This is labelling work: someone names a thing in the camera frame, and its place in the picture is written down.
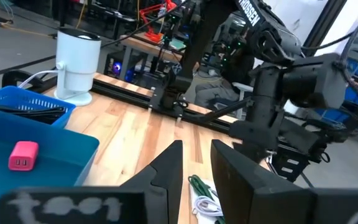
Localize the white cylindrical lamp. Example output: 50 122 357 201
53 27 102 106

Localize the black aluminium table frame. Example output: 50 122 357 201
90 77 241 135

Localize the small blue plastic bin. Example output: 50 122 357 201
0 86 76 129

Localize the pink USB wall charger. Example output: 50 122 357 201
8 141 39 172

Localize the white lamp cable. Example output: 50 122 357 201
19 70 61 90

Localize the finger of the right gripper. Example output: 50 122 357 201
240 141 272 164

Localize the wooden workbench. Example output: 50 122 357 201
119 30 188 82

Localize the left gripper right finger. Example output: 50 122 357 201
210 139 313 224

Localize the black table clamp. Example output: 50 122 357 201
1 70 45 90

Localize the white card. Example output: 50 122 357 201
188 179 226 224

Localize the lavender cable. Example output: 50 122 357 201
193 195 224 218

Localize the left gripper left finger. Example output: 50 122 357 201
121 139 183 224

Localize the large teal plastic bin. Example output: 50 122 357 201
0 105 100 224

